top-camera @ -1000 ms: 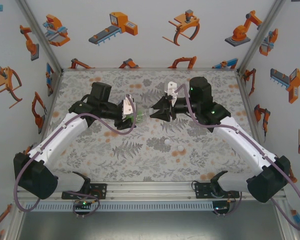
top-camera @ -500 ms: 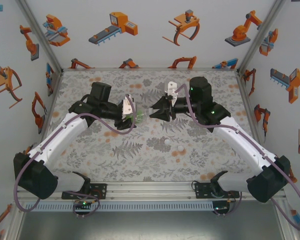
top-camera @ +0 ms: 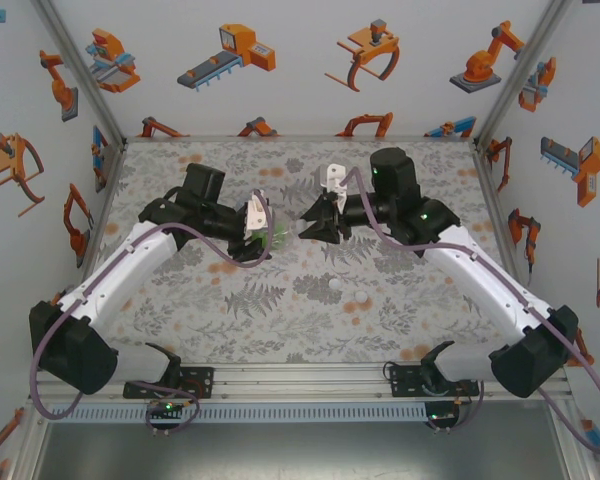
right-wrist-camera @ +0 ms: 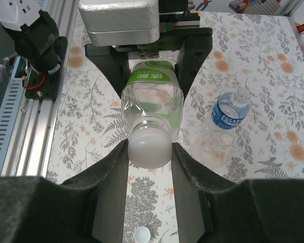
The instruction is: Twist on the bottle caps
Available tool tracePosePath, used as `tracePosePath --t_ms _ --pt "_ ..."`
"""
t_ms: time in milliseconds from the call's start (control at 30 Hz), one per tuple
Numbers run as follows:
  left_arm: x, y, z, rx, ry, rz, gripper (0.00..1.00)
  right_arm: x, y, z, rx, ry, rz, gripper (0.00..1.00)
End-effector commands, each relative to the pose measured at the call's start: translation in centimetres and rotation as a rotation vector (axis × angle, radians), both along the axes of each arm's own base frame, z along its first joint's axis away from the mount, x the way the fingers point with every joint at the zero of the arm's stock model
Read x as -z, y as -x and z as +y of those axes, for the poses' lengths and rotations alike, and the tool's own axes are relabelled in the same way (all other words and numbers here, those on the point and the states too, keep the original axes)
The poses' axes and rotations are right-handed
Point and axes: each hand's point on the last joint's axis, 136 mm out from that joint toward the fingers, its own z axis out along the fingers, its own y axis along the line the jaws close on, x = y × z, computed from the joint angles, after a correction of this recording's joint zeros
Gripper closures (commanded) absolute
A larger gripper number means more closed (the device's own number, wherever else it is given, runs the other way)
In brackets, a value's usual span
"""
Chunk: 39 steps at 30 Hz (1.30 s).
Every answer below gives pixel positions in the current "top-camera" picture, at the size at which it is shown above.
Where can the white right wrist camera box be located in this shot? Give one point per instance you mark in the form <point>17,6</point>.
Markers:
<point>336,174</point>

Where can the aluminium side frame rail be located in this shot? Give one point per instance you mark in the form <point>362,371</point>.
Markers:
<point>111,170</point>
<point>503,235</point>

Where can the green label plastic bottle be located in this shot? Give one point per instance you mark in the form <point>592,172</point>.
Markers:
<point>279,237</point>

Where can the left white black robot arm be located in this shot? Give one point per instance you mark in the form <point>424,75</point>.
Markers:
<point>120,270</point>

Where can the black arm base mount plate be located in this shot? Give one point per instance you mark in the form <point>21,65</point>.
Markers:
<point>402,382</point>
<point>202,382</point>

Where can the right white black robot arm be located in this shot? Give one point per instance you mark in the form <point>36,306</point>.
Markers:
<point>480,270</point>

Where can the aluminium frame post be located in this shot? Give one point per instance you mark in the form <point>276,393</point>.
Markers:
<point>80,70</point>
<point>570,440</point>
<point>522,70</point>
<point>27,445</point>

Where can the thin aluminium frame rail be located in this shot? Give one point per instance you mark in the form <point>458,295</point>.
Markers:
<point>300,138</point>

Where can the small controller board green light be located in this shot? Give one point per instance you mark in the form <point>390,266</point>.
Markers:
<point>166,406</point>
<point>441,416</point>

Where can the grey metal panel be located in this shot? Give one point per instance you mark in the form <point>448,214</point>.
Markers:
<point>300,450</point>

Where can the white blue-top bottle cap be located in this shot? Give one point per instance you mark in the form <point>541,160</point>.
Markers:
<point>361,297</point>
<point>335,283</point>

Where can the wide grooved aluminium frame rail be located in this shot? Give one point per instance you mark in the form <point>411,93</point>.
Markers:
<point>300,382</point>

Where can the floral fern pattern tablecloth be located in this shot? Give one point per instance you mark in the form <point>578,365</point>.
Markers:
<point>280,325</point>

